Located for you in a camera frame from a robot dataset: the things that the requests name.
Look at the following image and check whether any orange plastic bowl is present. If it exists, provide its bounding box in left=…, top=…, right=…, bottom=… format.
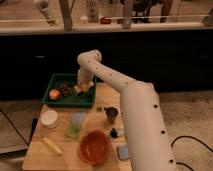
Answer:
left=78, top=130, right=109, bottom=165

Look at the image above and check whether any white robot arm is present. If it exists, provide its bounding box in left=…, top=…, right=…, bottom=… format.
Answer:
left=77, top=50, right=178, bottom=171

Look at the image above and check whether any red yellow apple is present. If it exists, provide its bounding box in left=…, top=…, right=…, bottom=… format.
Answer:
left=49, top=89, right=61, bottom=101

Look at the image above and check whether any black cable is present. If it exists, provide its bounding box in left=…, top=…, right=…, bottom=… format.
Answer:
left=0, top=109, right=30, bottom=147

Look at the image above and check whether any dark grape bunch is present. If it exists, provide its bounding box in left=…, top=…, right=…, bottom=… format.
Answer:
left=59, top=82, right=72, bottom=97

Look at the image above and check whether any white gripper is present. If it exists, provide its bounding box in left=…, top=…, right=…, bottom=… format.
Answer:
left=74, top=81, right=94, bottom=94

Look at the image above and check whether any white handled brush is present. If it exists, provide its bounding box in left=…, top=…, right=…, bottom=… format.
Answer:
left=110, top=128, right=124, bottom=138

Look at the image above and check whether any green transparent measuring cup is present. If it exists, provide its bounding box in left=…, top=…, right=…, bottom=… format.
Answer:
left=65, top=112, right=86, bottom=139

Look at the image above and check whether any white cup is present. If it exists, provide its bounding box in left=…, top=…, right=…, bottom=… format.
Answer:
left=40, top=110, right=58, bottom=128

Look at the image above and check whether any green plastic tray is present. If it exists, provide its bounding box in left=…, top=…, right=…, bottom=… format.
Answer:
left=42, top=74, right=96, bottom=108

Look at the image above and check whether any blue sponge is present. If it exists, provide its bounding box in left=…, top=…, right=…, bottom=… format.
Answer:
left=117, top=144, right=129, bottom=160

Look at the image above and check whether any small metal cup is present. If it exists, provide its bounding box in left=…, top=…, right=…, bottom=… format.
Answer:
left=105, top=107, right=118, bottom=124

